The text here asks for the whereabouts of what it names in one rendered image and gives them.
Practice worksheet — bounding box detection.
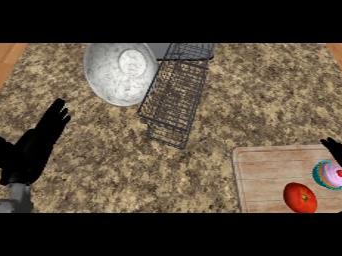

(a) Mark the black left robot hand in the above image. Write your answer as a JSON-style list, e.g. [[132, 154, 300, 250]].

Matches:
[[0, 97, 74, 186]]

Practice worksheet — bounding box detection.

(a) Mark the pink cupcake with cherry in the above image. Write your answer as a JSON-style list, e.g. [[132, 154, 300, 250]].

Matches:
[[312, 159, 342, 192]]

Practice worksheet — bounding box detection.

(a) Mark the pale wooden cutting board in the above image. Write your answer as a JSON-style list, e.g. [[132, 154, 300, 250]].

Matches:
[[231, 144, 342, 214]]

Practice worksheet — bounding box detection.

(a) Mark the red tomato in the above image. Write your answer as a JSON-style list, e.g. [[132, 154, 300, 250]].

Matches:
[[282, 182, 319, 214]]

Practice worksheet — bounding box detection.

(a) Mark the white marbled bowl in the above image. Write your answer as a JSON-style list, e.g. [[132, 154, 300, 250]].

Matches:
[[83, 43, 160, 108]]

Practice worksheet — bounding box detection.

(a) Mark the grey flat panel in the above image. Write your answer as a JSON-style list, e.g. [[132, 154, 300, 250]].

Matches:
[[145, 43, 174, 62]]

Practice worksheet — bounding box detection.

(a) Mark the dark wire tiered basket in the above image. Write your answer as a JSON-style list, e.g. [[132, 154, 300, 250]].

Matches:
[[138, 43, 217, 151]]

